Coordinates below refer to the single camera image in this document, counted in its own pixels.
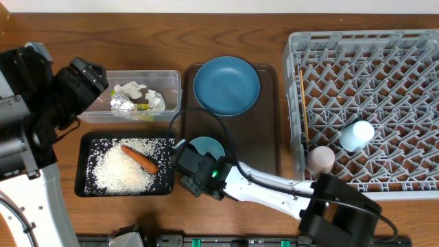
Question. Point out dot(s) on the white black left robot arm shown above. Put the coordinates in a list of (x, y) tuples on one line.
[(35, 104)]

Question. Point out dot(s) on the grey dishwasher rack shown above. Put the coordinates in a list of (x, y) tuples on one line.
[(388, 78)]

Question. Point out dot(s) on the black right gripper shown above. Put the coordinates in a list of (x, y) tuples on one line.
[(195, 190)]

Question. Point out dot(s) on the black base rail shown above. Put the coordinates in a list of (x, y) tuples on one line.
[(135, 236)]

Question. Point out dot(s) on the light blue cup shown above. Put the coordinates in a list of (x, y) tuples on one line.
[(357, 136)]

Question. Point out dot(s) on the pink cup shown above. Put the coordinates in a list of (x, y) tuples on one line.
[(320, 160)]

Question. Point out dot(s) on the light blue bowl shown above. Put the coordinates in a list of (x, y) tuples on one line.
[(208, 145)]

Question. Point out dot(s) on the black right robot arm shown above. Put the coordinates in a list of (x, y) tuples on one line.
[(330, 212)]

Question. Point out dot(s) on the orange carrot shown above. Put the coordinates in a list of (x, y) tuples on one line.
[(141, 159)]

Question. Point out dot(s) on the black tray with rice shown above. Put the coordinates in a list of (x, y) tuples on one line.
[(85, 147)]

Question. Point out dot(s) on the clear plastic waste bin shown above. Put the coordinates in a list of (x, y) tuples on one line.
[(165, 82)]

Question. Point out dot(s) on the wooden chopstick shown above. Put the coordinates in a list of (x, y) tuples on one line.
[(302, 90), (305, 121)]

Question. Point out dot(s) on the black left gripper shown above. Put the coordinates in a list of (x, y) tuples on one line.
[(79, 92)]

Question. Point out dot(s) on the dark blue plate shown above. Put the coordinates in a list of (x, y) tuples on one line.
[(226, 86)]

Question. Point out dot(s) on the pile of white rice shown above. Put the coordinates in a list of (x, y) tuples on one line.
[(111, 172)]

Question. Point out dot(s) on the dark brown serving tray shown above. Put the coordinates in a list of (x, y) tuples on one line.
[(255, 133)]

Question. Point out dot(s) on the green snack wrapper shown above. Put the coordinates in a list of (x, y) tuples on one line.
[(123, 106)]

